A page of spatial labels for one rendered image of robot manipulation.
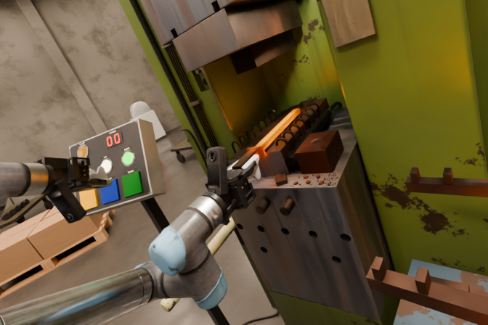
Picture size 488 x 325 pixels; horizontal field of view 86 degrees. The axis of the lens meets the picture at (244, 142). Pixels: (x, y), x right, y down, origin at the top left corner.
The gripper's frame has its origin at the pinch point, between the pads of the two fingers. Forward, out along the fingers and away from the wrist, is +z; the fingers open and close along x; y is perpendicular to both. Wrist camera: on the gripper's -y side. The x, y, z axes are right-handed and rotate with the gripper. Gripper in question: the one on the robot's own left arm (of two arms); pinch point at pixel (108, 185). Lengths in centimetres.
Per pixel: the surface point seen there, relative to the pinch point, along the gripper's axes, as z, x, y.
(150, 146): 14.6, -7.0, 11.9
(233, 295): 94, 13, -68
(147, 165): 11.1, -7.0, 4.9
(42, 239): 140, 235, 1
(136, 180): 9.8, -2.2, 0.6
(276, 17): 7, -63, 33
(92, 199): 9.8, 17.7, -0.7
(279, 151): 5, -53, -5
